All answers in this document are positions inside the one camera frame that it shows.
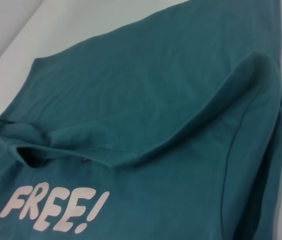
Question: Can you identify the teal blue shirt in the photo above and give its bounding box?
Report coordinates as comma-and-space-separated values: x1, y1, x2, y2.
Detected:
0, 0, 282, 240

